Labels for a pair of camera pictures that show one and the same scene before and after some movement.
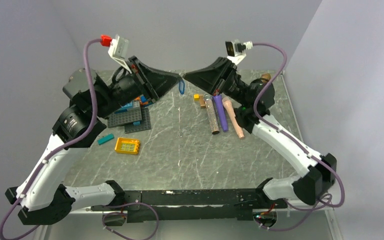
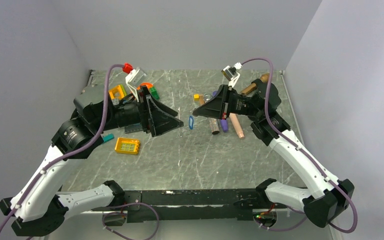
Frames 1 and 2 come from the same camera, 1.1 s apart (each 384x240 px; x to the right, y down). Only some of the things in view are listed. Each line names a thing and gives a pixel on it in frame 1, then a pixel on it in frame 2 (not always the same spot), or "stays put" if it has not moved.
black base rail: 226,205 stays put
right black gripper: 217,77 to 220,106
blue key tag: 181,86 to 191,122
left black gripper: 154,83 to 159,117
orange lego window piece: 128,146 stays put
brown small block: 202,105 stays put
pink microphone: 228,104 stays put
